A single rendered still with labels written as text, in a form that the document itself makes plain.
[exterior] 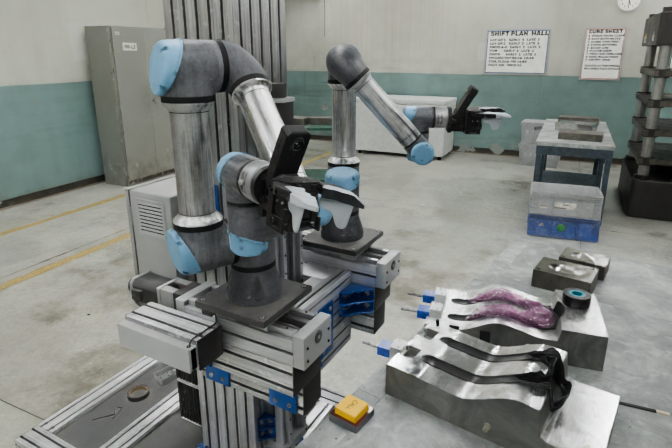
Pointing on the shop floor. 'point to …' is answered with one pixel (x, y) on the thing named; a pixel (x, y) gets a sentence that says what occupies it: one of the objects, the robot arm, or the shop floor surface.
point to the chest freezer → (366, 124)
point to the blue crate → (563, 227)
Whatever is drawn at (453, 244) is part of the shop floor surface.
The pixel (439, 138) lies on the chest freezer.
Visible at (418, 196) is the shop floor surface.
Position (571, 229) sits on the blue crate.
